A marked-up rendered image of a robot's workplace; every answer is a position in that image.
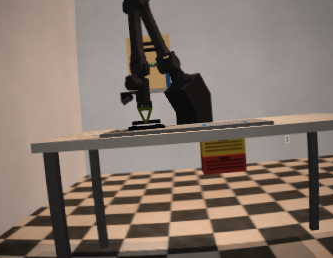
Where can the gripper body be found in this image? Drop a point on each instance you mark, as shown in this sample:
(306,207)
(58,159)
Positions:
(146,99)

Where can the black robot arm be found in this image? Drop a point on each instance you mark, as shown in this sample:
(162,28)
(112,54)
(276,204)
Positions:
(138,62)

